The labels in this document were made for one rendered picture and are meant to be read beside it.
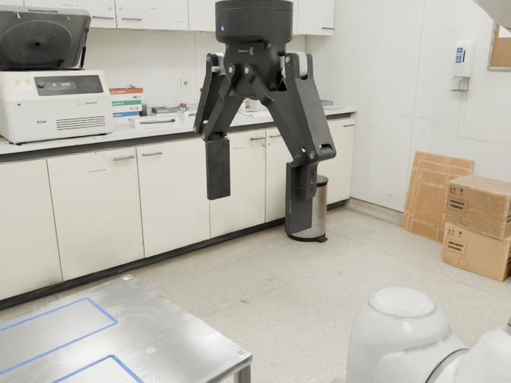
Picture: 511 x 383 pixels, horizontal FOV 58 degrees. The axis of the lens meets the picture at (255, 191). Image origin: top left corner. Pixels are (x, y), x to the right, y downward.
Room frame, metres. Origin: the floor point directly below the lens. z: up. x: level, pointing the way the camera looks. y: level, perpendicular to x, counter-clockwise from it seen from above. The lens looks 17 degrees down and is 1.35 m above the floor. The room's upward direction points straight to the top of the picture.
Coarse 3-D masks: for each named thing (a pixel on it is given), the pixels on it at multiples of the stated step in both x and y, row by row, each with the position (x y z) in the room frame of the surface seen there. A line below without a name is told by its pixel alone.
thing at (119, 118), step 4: (116, 112) 3.06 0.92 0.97; (120, 112) 3.08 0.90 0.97; (124, 112) 3.10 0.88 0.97; (128, 112) 3.11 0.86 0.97; (132, 112) 3.14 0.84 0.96; (136, 112) 3.16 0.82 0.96; (116, 116) 3.06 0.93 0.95; (120, 116) 3.07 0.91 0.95; (124, 116) 3.09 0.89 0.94; (128, 116) 3.11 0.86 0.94; (132, 116) 3.14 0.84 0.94; (136, 116) 3.16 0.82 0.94; (116, 120) 3.05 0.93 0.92; (120, 120) 3.07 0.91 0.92; (124, 120) 3.09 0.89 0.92; (128, 120) 3.11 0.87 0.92
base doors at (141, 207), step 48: (192, 144) 2.96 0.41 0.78; (240, 144) 3.21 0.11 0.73; (336, 144) 3.85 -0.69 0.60; (0, 192) 2.23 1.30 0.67; (48, 192) 2.38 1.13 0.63; (96, 192) 2.54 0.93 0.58; (144, 192) 2.73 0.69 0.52; (192, 192) 2.95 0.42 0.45; (240, 192) 3.20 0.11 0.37; (336, 192) 3.87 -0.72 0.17; (0, 240) 2.21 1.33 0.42; (48, 240) 2.35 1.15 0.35; (96, 240) 2.52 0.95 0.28; (144, 240) 2.71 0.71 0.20; (192, 240) 2.94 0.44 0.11; (0, 288) 2.18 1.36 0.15
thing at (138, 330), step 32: (96, 288) 0.97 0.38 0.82; (128, 288) 0.97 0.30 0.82; (32, 320) 0.83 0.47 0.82; (64, 320) 0.83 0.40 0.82; (96, 320) 0.83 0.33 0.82; (128, 320) 0.83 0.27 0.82; (160, 320) 0.83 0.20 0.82; (192, 320) 0.83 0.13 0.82; (0, 352) 0.73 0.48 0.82; (32, 352) 0.73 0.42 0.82; (64, 352) 0.73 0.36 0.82; (96, 352) 0.73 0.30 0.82; (128, 352) 0.73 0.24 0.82; (160, 352) 0.73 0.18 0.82; (192, 352) 0.73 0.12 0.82; (224, 352) 0.73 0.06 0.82
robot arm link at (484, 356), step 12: (492, 336) 0.54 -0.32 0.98; (504, 336) 0.53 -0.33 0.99; (480, 348) 0.54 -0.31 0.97; (492, 348) 0.52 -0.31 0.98; (504, 348) 0.51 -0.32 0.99; (444, 360) 0.56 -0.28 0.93; (456, 360) 0.56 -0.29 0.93; (468, 360) 0.53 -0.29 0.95; (480, 360) 0.52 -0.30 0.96; (492, 360) 0.50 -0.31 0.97; (504, 360) 0.49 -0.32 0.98; (444, 372) 0.55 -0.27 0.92; (456, 372) 0.54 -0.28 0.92; (468, 372) 0.52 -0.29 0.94; (480, 372) 0.51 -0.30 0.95; (492, 372) 0.49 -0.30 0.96; (504, 372) 0.48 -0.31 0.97
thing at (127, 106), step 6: (114, 102) 3.05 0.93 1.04; (120, 102) 3.08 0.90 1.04; (126, 102) 3.11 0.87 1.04; (132, 102) 3.13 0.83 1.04; (138, 102) 3.16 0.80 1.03; (114, 108) 3.05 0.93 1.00; (120, 108) 3.08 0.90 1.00; (126, 108) 3.10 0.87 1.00; (132, 108) 3.13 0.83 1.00; (138, 108) 3.16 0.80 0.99
